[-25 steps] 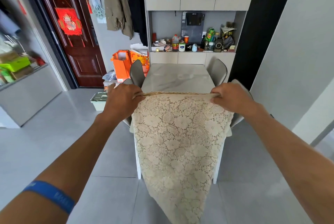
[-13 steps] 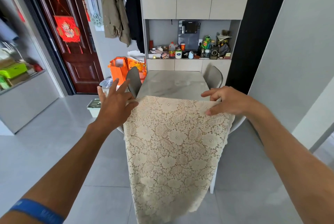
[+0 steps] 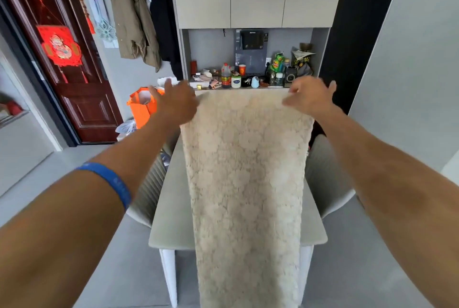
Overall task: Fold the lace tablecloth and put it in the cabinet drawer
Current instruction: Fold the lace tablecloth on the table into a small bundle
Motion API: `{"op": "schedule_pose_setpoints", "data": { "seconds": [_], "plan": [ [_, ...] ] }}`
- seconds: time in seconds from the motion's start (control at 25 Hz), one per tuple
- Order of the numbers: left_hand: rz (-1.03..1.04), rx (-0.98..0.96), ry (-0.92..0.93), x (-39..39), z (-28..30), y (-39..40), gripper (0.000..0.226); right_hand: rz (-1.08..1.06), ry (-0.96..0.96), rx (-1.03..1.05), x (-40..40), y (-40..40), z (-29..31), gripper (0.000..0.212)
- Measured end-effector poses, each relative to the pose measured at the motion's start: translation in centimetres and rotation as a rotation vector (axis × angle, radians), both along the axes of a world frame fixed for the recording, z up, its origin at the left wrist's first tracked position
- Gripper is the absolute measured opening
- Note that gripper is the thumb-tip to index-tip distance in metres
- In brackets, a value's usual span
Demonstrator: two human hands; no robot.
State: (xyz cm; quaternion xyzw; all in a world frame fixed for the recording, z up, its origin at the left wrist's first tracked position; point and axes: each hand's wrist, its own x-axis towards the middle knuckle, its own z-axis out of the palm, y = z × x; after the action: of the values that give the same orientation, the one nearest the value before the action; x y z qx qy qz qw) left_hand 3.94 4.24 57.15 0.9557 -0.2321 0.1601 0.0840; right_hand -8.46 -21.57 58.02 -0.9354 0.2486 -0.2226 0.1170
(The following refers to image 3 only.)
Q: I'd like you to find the person's right hand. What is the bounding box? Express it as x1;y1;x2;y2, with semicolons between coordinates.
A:
283;76;338;119

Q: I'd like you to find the person's left hand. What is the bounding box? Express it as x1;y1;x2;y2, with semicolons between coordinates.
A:
149;78;200;128

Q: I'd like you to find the cream lace cloth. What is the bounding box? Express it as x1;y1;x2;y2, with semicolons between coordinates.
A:
179;88;316;308

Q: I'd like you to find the person's right forearm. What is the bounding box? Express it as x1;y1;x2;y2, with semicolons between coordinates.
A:
311;103;459;308

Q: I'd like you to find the person's left forearm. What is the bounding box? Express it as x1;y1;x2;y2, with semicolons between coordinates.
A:
0;111;181;308

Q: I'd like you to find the orange shopping bag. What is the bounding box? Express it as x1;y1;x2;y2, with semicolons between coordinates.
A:
126;86;166;129

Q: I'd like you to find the newspaper wrapped bundle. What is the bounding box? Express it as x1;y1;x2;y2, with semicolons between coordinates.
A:
291;43;316;69

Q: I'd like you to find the black small box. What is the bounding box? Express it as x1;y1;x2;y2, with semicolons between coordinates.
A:
284;66;298;88

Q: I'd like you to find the white plastic bag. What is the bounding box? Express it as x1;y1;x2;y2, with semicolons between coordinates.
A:
115;119;137;142

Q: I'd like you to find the green snack bag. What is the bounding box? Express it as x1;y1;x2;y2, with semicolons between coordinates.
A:
270;52;286;74

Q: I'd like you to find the dark sauce bottle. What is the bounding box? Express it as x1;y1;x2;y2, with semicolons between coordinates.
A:
221;63;232;89

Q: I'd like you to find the black hanging coat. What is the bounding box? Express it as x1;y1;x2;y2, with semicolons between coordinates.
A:
148;0;184;81

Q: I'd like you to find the khaki hanging jacket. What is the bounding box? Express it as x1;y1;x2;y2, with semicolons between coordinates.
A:
109;0;163;73

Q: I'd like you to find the dark red entrance door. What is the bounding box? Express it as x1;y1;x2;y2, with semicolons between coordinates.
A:
0;0;125;146

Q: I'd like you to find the grey smooth dining chair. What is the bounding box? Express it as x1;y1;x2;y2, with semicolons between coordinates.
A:
304;134;356;220

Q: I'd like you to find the blue wristband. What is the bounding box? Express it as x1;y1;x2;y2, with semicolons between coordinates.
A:
75;162;133;211

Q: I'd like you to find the grey ribbed dining chair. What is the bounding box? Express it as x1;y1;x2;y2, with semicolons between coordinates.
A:
126;131;180;229

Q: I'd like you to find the white hanging paper ornament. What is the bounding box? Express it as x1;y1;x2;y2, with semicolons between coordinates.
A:
81;0;119;49

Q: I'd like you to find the red paper door decoration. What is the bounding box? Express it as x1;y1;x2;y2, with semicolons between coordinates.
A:
36;25;83;68

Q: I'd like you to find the grey dining table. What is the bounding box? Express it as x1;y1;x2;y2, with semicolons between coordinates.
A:
148;135;328;308

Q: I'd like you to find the grey wall water dispenser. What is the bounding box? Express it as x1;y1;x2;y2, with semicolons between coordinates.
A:
235;28;269;76

